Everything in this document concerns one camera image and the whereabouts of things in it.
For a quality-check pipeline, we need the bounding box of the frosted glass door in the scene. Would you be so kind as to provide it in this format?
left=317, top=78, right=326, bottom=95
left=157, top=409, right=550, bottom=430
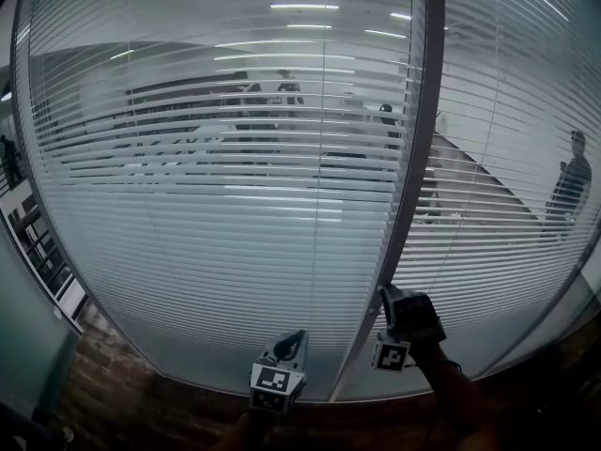
left=0, top=223, right=84, bottom=422

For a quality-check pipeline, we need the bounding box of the person's right forearm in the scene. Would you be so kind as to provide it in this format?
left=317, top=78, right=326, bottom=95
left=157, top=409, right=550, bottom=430
left=408, top=340, right=499, bottom=451

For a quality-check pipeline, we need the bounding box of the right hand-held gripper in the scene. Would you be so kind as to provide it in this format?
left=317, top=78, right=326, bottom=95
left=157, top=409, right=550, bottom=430
left=373, top=283, right=411, bottom=373

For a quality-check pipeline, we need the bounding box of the black stair railing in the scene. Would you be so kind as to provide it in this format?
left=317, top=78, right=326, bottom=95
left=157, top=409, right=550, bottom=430
left=7, top=194, right=71, bottom=300

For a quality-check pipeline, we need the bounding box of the person's left forearm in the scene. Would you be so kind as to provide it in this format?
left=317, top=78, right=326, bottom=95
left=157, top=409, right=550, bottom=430
left=210, top=406, right=278, bottom=451

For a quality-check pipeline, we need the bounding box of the person's right hand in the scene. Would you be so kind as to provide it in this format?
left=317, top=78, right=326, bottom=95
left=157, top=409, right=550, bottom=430
left=392, top=289, right=447, bottom=347

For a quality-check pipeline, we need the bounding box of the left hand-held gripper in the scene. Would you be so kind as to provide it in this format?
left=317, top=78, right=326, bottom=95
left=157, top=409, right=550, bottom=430
left=248, top=330, right=309, bottom=413

